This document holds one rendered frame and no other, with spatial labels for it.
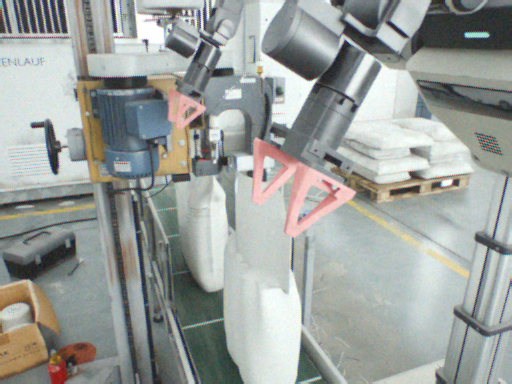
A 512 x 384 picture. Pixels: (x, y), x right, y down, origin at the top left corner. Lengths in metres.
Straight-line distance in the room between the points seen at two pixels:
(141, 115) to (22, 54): 3.06
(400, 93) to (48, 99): 5.06
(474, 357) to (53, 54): 3.69
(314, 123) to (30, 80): 3.75
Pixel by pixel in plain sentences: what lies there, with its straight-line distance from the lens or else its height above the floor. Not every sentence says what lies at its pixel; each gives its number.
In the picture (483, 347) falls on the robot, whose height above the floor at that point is 0.63.
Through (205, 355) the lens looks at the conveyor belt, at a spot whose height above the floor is 0.38.
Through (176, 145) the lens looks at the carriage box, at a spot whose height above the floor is 1.12.
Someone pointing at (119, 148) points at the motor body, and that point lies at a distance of 1.18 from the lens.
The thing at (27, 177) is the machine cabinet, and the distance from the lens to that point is 4.27.
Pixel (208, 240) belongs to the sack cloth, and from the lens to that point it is 1.83.
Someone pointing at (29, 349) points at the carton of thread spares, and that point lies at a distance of 2.28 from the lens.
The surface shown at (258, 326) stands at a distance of 1.22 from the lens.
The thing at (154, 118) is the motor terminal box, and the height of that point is 1.26.
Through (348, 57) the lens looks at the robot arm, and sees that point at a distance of 0.46.
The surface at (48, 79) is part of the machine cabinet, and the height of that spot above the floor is 1.14.
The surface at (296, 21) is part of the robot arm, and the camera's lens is 0.42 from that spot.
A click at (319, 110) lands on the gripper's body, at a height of 1.38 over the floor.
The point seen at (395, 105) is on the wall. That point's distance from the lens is 7.01.
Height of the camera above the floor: 1.45
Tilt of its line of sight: 21 degrees down
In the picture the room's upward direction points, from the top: straight up
